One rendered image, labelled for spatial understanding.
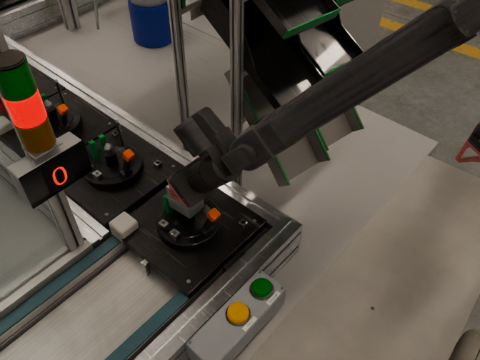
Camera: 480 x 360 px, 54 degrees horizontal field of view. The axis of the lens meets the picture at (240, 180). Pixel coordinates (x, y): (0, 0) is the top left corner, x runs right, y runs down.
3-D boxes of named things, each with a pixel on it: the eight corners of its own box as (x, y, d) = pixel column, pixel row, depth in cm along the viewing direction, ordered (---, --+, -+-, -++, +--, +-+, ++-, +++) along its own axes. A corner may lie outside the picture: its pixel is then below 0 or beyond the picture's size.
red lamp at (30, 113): (53, 117, 72) (44, 91, 69) (24, 133, 70) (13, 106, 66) (36, 104, 75) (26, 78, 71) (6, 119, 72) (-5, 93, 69)
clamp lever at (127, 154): (132, 171, 109) (135, 153, 102) (125, 175, 108) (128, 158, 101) (121, 160, 109) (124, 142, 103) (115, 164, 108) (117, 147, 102)
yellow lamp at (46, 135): (62, 141, 76) (53, 118, 73) (35, 158, 73) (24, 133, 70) (44, 128, 78) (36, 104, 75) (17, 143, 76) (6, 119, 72)
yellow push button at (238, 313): (253, 315, 89) (253, 310, 87) (238, 330, 87) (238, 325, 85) (237, 303, 91) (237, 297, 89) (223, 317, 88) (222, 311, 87)
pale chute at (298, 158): (319, 161, 113) (331, 159, 109) (278, 187, 107) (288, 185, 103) (268, 53, 109) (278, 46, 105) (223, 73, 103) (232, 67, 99)
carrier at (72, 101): (121, 128, 126) (112, 90, 117) (43, 177, 114) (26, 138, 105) (68, 93, 137) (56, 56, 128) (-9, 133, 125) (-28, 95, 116)
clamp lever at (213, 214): (212, 228, 97) (221, 213, 91) (206, 234, 96) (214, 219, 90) (200, 216, 98) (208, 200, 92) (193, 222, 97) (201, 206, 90)
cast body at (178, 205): (205, 206, 97) (199, 181, 92) (190, 219, 94) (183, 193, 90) (178, 191, 101) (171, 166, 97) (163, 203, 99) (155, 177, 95)
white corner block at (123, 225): (141, 232, 102) (138, 221, 99) (124, 245, 100) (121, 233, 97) (126, 221, 104) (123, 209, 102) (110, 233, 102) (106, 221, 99)
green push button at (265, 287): (276, 291, 92) (276, 285, 91) (263, 304, 90) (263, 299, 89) (260, 278, 94) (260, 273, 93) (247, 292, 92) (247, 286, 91)
